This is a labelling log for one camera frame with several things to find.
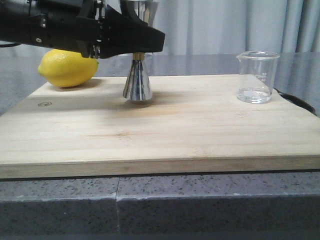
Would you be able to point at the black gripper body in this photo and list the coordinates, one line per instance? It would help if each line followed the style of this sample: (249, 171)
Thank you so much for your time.
(71, 25)

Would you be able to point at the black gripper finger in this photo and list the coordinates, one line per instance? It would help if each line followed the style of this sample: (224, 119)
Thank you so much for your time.
(131, 12)
(121, 35)

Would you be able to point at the steel double jigger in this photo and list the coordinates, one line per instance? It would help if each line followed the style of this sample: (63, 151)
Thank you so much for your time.
(137, 87)

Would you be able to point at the clear glass beaker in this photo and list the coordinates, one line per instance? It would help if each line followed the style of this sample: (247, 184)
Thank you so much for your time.
(257, 72)

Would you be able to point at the yellow lemon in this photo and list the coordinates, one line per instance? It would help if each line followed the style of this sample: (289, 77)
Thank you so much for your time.
(66, 69)

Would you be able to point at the grey curtain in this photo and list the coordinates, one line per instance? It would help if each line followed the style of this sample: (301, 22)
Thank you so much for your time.
(196, 27)

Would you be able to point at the wooden cutting board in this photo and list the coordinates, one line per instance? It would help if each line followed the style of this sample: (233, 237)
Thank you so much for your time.
(193, 124)

